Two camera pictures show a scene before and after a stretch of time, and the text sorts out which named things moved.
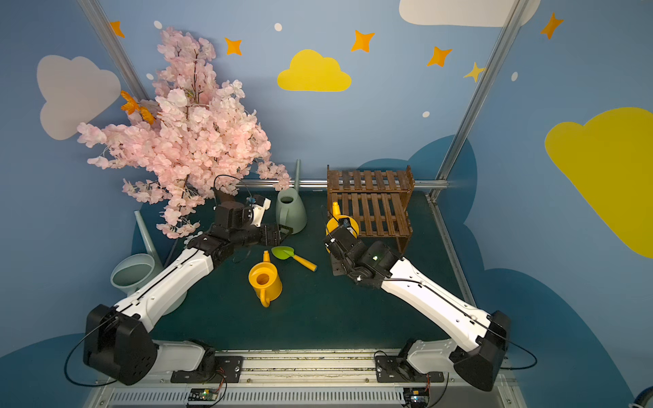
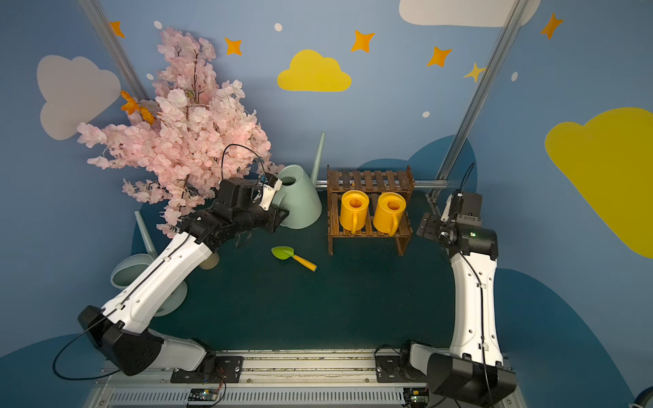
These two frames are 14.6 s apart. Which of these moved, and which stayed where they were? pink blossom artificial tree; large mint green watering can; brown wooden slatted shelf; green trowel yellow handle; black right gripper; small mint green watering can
Moved: black right gripper; small mint green watering can
Stayed: green trowel yellow handle; brown wooden slatted shelf; large mint green watering can; pink blossom artificial tree
